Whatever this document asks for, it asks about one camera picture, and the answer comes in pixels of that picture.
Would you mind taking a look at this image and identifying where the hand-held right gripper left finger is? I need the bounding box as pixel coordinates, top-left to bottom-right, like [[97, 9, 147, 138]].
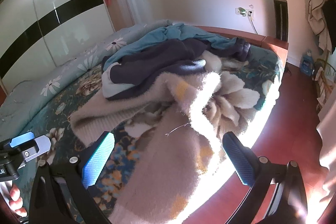
[[28, 131, 116, 224]]

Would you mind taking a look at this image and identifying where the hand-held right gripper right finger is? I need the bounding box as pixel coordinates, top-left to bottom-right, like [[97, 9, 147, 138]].
[[222, 131, 309, 224]]

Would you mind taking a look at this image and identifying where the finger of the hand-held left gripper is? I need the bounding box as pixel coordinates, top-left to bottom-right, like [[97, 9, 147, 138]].
[[8, 132, 51, 161]]

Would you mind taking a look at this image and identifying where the cream fluffy sweater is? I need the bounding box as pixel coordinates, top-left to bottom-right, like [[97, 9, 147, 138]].
[[70, 51, 231, 224]]

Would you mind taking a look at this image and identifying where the blue floral fleece garment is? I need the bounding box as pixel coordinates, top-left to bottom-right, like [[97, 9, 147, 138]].
[[104, 23, 239, 69]]

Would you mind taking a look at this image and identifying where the person's left hand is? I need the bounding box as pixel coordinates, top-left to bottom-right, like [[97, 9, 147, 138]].
[[0, 182, 29, 219]]

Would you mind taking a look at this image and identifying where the dark teal floral bed blanket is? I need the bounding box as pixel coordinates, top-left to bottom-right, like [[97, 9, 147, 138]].
[[0, 53, 285, 224]]

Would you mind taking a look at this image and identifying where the light blue daisy quilt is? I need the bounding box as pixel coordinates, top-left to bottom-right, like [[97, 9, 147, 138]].
[[0, 19, 176, 135]]

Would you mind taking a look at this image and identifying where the white curtain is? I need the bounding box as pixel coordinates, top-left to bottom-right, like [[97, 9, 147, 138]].
[[316, 98, 336, 203]]

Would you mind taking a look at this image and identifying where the metal drying rack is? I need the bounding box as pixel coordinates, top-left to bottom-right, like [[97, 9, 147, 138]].
[[312, 57, 336, 109]]

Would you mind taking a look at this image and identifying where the blue detergent bottle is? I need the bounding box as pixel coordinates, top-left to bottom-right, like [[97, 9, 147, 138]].
[[299, 50, 314, 75]]

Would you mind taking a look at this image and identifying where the navy garment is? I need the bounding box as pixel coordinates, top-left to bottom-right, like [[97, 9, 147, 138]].
[[102, 39, 251, 101]]

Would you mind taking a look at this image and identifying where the white wardrobe with black stripe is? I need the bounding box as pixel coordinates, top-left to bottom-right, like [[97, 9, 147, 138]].
[[0, 0, 116, 90]]

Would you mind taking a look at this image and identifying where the black tower fan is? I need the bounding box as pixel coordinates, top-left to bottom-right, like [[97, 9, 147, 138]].
[[273, 0, 289, 42]]

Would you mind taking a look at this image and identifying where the wooden door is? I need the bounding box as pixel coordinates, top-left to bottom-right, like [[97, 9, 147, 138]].
[[99, 0, 137, 31]]

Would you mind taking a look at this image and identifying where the hanging white towel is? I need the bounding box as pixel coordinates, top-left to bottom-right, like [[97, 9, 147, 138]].
[[307, 0, 332, 52]]

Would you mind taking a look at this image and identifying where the wall socket with plug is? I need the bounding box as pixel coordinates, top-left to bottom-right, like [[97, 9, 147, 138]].
[[235, 7, 254, 17]]

